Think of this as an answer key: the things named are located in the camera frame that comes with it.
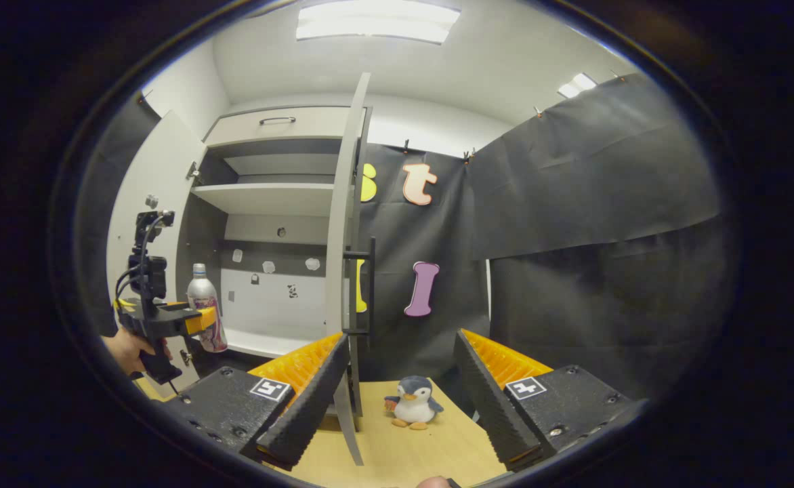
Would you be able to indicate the small ceiling light panel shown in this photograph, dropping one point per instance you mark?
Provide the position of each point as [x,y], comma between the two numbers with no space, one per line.
[576,85]

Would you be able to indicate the large ceiling light panel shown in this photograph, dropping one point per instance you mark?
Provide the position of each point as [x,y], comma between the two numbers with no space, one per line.
[377,20]

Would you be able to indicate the penguin plush toy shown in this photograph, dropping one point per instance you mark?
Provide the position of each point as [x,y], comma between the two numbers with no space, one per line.
[414,403]

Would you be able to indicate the grey cabinet drawer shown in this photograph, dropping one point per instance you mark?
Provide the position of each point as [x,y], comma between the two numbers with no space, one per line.
[316,125]

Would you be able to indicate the grey cabinet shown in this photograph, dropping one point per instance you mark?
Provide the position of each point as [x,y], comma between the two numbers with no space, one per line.
[268,312]

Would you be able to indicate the white cabinet shelf board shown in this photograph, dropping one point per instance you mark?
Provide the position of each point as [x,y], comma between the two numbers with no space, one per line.
[261,342]
[268,200]

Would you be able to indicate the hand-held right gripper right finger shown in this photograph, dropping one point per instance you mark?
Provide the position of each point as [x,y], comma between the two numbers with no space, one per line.
[485,407]

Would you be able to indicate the black backdrop cloth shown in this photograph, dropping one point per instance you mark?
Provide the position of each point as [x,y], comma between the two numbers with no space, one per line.
[92,237]
[573,203]

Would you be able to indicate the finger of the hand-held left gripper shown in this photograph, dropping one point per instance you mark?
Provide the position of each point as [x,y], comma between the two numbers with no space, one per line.
[204,320]

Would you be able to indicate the silver bottle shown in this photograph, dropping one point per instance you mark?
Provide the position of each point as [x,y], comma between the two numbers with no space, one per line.
[200,291]

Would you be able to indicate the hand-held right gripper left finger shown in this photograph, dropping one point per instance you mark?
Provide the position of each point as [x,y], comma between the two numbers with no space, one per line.
[316,407]

